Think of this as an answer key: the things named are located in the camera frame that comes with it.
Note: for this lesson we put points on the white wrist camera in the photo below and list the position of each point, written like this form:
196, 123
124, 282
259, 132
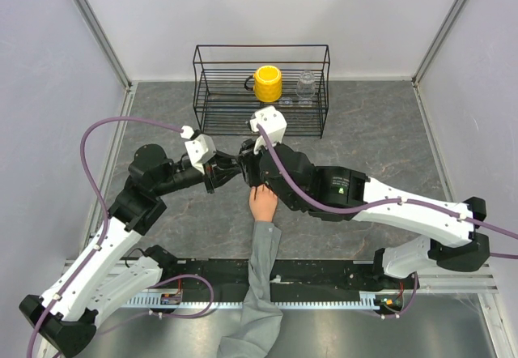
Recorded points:
272, 122
200, 150

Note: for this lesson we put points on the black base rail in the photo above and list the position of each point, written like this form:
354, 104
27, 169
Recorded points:
227, 281

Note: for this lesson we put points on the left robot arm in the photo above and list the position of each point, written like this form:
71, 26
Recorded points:
68, 313

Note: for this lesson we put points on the white slotted cable duct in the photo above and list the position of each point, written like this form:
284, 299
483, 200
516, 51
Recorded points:
160, 302

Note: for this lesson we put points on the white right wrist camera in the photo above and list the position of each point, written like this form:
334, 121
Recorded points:
272, 122

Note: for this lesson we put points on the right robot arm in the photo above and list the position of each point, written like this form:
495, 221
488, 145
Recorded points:
447, 232

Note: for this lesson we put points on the yellow mug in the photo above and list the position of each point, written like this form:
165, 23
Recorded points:
265, 83

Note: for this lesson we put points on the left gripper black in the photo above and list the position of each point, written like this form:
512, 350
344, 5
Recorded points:
215, 169

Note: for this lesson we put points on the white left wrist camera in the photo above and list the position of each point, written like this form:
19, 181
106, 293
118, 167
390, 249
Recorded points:
200, 150

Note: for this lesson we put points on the person's left hand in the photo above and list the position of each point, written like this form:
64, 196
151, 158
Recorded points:
263, 203

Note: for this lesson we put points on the grey sleeved forearm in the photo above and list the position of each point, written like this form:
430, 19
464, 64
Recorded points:
259, 328

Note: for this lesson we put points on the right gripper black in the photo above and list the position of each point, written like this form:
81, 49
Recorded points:
249, 159

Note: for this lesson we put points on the black wire dish rack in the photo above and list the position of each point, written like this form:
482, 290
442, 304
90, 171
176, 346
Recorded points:
223, 107

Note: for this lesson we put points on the clear upturned glass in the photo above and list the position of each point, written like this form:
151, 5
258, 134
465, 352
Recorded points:
306, 87

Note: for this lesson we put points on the small clear glass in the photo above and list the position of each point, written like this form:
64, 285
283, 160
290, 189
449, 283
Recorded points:
285, 102

